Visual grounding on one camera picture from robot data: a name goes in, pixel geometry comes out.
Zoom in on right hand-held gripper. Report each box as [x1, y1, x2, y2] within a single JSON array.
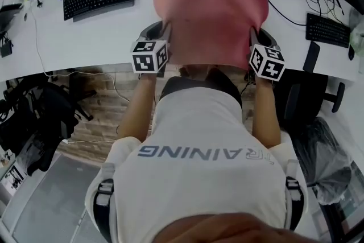
[[249, 27, 286, 82]]

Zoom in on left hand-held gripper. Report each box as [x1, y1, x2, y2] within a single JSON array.
[[130, 21, 173, 76]]

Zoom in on pink desk mat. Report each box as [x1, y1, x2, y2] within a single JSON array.
[[152, 0, 270, 71]]

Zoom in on person's right forearm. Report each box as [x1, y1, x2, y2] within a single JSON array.
[[251, 76, 281, 149]]

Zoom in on person's left forearm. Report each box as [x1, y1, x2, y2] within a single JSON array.
[[117, 72, 158, 142]]

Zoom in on black phone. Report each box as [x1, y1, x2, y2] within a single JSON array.
[[301, 40, 321, 73]]

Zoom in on person's black trousers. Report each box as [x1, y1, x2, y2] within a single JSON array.
[[159, 67, 243, 109]]

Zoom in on small black keyboard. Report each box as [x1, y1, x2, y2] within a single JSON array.
[[305, 12, 351, 49]]

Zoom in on black office chair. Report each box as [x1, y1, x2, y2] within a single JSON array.
[[0, 73, 98, 178], [274, 69, 346, 135]]

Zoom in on clear plastic bag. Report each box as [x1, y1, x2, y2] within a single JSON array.
[[349, 7, 364, 75]]

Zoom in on plastic-covered black chair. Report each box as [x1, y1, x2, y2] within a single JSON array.
[[292, 116, 354, 206]]

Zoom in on person's white t-shirt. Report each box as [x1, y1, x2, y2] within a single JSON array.
[[84, 85, 309, 243]]

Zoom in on person's chin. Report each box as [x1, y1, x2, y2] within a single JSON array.
[[153, 212, 322, 243]]

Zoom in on long white cable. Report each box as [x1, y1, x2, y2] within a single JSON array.
[[29, 7, 132, 104]]

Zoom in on grey harness strap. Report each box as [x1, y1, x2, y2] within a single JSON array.
[[93, 163, 115, 237], [284, 159, 303, 232]]

